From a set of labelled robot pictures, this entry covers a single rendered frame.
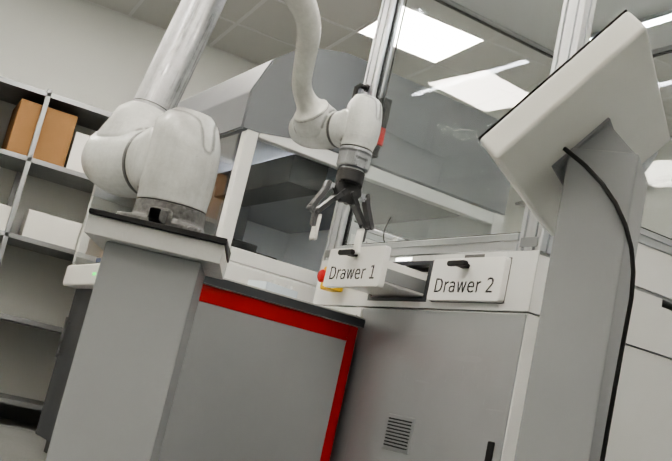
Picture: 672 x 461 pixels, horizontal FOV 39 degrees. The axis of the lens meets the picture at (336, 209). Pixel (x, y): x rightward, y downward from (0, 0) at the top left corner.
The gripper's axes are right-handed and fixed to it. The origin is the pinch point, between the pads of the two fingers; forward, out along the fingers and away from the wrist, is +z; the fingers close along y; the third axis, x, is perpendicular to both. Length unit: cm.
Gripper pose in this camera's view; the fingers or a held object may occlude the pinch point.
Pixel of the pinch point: (335, 243)
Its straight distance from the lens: 253.7
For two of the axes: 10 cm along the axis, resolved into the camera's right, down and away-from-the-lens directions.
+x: -5.0, 0.7, 8.6
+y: 8.4, 2.9, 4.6
